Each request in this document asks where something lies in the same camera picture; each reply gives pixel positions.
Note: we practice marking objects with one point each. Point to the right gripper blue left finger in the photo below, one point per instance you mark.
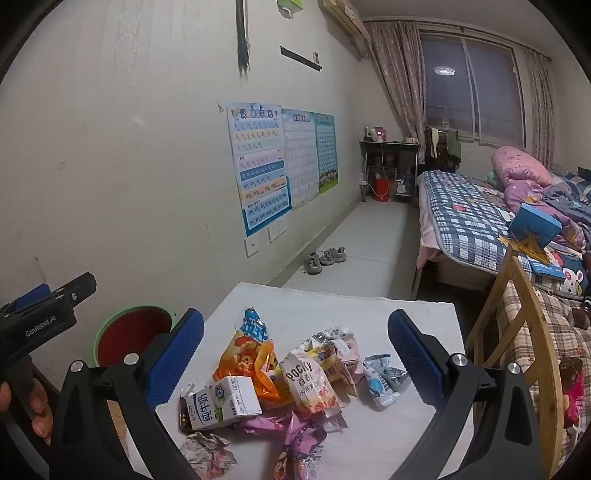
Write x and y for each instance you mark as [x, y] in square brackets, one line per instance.
[168, 356]

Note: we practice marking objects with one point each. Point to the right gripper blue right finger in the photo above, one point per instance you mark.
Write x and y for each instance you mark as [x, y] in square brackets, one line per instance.
[423, 357]

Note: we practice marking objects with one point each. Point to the light blue silver wrapper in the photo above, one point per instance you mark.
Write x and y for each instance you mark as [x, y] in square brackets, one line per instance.
[386, 383]

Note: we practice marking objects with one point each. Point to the orange snack bag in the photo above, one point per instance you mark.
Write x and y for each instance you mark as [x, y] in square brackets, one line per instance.
[250, 353]

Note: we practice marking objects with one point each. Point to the white milk carton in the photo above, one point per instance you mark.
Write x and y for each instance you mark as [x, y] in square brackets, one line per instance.
[224, 402]

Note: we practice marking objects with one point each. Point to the pink crushed carton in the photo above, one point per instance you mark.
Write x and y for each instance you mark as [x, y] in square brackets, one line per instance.
[337, 352]

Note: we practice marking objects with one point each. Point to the pocky snack bag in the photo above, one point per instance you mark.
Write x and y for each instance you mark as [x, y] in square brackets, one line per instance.
[309, 386]

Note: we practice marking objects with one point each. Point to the paper wrapper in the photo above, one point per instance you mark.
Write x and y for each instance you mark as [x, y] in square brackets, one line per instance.
[208, 454]

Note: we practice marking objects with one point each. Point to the pink purple wrapper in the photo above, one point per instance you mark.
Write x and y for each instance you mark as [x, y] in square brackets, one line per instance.
[303, 441]

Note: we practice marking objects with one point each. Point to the person's left hand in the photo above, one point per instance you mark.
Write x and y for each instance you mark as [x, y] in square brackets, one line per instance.
[42, 420]

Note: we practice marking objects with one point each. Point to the red bin with green rim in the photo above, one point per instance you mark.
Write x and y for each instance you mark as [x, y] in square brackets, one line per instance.
[130, 330]

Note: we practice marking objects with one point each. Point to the white table pad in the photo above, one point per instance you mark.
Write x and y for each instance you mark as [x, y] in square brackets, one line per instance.
[375, 443]

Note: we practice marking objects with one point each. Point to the grey shoe right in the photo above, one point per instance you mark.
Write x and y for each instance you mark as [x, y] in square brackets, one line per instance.
[333, 256]

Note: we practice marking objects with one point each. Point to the grey shoe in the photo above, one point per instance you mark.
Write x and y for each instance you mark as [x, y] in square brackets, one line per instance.
[312, 264]
[333, 256]

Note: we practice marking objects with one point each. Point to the grey shoe left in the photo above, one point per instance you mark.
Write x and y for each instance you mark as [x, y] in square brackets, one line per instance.
[312, 264]

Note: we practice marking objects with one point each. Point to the bed with plaid quilt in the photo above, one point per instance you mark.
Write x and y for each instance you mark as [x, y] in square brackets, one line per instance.
[464, 222]

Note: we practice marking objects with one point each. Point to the red bucket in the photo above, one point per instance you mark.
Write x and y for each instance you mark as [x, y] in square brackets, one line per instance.
[381, 189]

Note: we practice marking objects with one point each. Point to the blue box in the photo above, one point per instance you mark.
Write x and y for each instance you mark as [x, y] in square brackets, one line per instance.
[531, 222]

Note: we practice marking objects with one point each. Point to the dark side table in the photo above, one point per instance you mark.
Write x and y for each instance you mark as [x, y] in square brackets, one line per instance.
[396, 161]

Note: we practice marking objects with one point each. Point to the green blue poster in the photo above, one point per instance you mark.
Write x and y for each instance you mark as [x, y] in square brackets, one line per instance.
[327, 152]

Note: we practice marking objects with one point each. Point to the pink duvet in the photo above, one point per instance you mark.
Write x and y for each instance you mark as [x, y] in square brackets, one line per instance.
[527, 181]

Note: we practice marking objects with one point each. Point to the blue learning poster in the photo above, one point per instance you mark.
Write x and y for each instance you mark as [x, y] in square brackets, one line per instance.
[259, 157]

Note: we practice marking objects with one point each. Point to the white grid poster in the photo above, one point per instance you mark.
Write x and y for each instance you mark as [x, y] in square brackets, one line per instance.
[301, 153]

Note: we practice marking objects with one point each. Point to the window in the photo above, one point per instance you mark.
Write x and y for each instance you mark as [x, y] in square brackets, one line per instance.
[474, 88]

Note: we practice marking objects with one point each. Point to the pink floral curtain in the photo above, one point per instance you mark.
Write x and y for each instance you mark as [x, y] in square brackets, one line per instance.
[398, 52]

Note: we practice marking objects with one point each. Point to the air conditioner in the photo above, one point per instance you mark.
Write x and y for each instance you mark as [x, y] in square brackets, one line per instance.
[346, 17]

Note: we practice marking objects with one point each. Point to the wall socket plate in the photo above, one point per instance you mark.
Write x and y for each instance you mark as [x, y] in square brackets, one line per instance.
[251, 246]

